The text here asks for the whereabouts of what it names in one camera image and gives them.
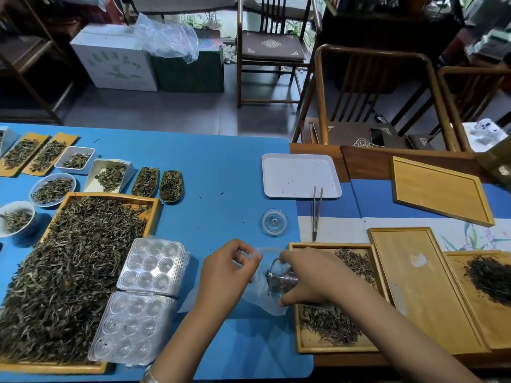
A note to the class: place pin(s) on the bamboo tray with dark tea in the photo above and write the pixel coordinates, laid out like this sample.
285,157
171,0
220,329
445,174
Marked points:
487,323

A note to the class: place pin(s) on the blue table mat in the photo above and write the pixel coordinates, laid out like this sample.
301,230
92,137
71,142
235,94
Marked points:
223,175

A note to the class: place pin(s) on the blue white floral table runner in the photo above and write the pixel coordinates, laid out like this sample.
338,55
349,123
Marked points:
399,211

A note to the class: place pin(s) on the pile of light tea leaves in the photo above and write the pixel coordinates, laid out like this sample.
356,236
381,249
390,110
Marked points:
333,323

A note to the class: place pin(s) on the wooden chair with patterned cushion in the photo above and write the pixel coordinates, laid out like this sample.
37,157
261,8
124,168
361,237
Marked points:
273,45

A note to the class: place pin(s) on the crumpled clear plastic bag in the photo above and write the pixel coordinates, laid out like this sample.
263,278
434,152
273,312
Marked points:
167,37

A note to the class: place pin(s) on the person's right forearm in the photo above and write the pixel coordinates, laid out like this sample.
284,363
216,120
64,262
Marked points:
399,335

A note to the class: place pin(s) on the small glass jar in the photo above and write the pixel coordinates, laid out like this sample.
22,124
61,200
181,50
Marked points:
279,279

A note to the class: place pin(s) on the clear plastic bag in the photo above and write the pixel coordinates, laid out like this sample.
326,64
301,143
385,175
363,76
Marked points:
261,301
167,37

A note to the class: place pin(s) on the person's right thumb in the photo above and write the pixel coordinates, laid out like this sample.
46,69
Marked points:
290,297

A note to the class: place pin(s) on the white scoop-shaped dish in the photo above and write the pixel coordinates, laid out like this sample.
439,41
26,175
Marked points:
109,177

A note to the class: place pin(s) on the white angular dish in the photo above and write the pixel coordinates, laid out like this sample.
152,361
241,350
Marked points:
7,137

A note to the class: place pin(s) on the pale blue round dish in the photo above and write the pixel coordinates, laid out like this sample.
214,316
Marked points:
52,190

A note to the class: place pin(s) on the round glass lid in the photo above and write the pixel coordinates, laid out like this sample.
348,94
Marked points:
274,222

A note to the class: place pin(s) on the white rectangular plastic tray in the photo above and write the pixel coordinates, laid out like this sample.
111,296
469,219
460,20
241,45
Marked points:
299,175

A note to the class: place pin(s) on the dark wooden leaf-shaped scoop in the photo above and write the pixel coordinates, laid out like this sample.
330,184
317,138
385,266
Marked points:
171,186
145,182

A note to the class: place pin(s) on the flat bamboo tea scoop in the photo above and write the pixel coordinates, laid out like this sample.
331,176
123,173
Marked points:
50,155
22,153

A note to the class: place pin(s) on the dark green box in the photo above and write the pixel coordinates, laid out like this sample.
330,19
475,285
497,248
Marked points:
187,73

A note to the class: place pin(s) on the dark wooden armchair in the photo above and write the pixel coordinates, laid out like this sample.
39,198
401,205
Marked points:
28,55

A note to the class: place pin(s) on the wide empty bamboo tray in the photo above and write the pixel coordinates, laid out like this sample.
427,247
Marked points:
439,191

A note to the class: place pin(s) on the white rectangular dish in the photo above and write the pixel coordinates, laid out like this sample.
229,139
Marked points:
76,160

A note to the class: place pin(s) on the person's left thumb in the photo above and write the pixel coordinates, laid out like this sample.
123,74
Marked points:
251,264

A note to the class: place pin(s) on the person's left forearm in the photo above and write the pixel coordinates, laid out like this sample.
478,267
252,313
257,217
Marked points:
181,347

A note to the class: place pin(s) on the black smartphone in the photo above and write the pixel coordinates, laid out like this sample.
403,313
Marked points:
377,137

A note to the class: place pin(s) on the wooden chair with curved back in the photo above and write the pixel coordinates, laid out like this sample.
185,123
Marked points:
359,133
451,95

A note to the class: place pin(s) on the dark wooden cabinet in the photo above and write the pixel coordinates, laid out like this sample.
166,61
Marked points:
387,31

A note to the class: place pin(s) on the clear plastic blister tray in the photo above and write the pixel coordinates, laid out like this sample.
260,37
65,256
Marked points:
137,311

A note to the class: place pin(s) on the large heap of tea leaves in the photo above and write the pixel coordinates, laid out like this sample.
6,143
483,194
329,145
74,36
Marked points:
64,275

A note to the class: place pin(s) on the small bamboo tray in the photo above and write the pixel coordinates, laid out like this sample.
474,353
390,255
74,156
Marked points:
311,343

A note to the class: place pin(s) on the white cardboard box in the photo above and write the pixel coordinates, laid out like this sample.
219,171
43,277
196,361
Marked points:
113,59

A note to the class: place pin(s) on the metal tweezers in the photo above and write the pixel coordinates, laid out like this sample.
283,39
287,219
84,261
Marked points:
315,219

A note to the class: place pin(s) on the large bamboo tray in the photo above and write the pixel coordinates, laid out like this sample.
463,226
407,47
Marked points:
153,205

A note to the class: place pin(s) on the pile of dark tea leaves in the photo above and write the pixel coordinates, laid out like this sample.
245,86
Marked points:
491,277

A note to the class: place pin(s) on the person's right hand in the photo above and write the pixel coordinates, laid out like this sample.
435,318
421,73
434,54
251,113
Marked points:
319,279

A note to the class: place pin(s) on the white plastic bag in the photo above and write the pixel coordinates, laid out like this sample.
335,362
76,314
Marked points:
485,133

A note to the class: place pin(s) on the white round bowl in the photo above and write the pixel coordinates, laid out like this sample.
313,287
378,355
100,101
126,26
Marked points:
16,220

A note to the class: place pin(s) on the long empty bamboo tray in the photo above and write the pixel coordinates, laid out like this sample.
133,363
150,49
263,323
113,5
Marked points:
423,291

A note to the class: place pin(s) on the person's left hand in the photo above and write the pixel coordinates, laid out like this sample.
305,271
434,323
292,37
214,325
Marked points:
221,277

